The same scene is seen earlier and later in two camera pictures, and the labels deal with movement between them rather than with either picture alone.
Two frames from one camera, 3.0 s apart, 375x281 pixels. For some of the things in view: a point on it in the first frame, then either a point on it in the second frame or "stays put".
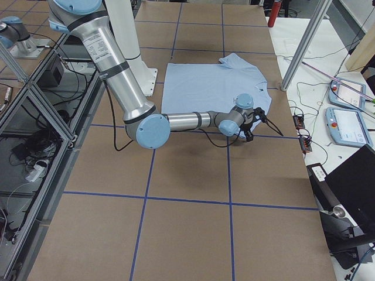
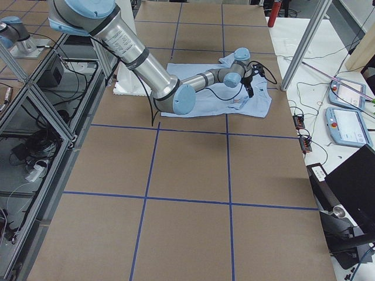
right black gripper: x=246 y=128 → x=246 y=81
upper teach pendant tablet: x=341 y=95 stays put
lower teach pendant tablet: x=347 y=127 stays put
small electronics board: x=299 y=122 stays put
